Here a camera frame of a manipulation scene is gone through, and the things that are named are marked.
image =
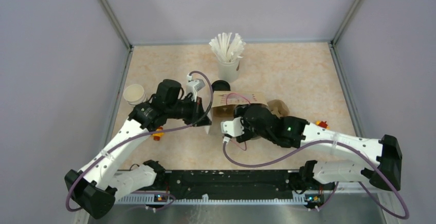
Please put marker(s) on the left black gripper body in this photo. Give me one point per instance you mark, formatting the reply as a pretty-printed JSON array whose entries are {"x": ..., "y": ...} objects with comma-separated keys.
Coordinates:
[{"x": 185, "y": 110}]

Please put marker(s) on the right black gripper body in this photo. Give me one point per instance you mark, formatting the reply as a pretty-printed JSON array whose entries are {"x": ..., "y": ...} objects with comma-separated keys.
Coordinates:
[{"x": 250, "y": 131}]

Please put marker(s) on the cream pink paper bag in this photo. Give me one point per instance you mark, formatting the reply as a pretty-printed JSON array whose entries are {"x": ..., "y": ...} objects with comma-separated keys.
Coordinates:
[{"x": 223, "y": 105}]

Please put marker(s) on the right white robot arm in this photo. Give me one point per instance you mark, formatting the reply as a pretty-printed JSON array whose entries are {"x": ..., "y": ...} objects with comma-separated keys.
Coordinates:
[{"x": 377, "y": 160}]

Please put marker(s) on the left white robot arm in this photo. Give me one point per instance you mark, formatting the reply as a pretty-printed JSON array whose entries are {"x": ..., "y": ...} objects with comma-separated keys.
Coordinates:
[{"x": 96, "y": 187}]

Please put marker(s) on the brown pulp cup carrier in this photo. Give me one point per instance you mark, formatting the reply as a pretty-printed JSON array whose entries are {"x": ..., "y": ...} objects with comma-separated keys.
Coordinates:
[{"x": 278, "y": 108}]

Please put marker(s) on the stack of black lids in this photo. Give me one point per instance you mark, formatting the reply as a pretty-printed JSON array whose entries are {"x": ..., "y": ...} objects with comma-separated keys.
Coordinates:
[{"x": 220, "y": 85}]

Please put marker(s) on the orange toy car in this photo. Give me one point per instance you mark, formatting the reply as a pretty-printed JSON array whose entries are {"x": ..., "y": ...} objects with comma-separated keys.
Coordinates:
[{"x": 158, "y": 136}]

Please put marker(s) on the stack of paper cups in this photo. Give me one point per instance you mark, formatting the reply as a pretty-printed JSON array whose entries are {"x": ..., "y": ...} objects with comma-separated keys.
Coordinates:
[{"x": 134, "y": 94}]

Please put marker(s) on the white cup holding straws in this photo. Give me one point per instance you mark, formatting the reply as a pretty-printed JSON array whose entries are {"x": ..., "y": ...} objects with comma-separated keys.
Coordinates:
[{"x": 228, "y": 71}]

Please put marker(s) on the green red toy block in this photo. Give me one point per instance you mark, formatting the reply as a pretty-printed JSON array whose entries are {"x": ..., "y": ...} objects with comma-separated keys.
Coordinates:
[{"x": 322, "y": 124}]

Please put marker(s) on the bundle of white straws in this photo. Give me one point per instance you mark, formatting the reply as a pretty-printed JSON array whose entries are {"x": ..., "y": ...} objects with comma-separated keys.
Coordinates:
[{"x": 227, "y": 47}]

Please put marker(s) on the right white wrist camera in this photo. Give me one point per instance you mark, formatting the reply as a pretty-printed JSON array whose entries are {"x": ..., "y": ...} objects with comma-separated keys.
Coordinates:
[{"x": 231, "y": 129}]

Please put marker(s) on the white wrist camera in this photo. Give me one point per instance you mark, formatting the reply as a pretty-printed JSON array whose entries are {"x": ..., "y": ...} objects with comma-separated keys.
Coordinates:
[
  {"x": 193, "y": 86},
  {"x": 231, "y": 129}
]

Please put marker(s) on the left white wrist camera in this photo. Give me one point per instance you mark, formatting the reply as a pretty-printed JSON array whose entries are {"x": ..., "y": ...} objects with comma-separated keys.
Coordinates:
[{"x": 193, "y": 86}]

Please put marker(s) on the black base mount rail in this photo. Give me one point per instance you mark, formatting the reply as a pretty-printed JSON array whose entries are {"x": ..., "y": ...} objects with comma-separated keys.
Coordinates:
[{"x": 235, "y": 184}]

